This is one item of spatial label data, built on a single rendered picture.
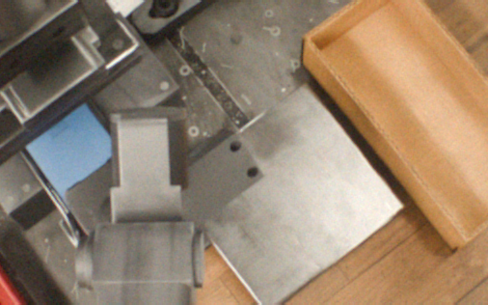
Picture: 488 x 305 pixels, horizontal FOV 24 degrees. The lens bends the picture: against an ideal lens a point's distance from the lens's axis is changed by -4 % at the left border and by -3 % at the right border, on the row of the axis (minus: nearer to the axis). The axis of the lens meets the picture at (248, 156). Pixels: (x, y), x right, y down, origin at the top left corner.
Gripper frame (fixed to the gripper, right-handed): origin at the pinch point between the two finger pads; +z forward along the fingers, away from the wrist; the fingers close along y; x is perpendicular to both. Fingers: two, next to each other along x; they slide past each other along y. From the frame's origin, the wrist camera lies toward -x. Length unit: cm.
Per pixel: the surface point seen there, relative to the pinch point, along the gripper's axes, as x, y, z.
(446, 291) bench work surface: -21.3, -26.1, -3.0
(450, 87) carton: -34.9, -11.9, 3.7
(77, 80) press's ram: -2.6, 12.6, -13.5
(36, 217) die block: 6.3, 0.8, 10.2
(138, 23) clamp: -12.6, 10.7, 8.8
